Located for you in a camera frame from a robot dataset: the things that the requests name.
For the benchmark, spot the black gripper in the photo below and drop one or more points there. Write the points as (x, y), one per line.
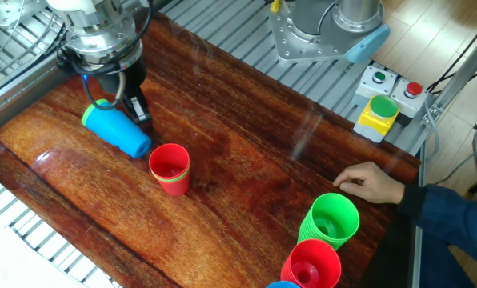
(136, 78)

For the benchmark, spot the green plastic cup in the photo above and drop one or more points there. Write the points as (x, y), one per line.
(182, 178)
(87, 114)

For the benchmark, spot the red plastic cup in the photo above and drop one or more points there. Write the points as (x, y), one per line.
(176, 188)
(168, 158)

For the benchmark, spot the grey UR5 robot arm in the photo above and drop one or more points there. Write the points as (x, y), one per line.
(98, 28)

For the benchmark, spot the white paper stack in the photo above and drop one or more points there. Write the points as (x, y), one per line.
(6, 264)

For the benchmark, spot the green cup stack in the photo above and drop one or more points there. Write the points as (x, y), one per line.
(330, 218)

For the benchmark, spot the blue cup stack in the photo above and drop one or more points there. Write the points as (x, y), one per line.
(282, 285)

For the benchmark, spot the red cup stack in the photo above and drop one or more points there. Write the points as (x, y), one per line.
(312, 264)

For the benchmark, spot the person's right hand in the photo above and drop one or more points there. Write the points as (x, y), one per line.
(372, 184)

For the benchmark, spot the glossy wood grain board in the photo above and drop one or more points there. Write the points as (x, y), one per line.
(230, 192)

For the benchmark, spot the yellow tag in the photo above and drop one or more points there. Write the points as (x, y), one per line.
(275, 5)

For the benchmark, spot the yellow box green button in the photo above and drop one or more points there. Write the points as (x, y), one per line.
(376, 122)

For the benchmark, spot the white box green button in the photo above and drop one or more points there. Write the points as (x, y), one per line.
(376, 82)

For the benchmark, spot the white box red button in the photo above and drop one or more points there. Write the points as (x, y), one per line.
(408, 100)

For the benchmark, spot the blue trouser leg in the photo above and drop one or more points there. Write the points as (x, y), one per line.
(442, 268)

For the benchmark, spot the silver metal bracket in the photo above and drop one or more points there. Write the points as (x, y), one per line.
(2, 12)

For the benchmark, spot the grey aluminium post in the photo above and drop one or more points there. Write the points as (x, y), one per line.
(460, 78)

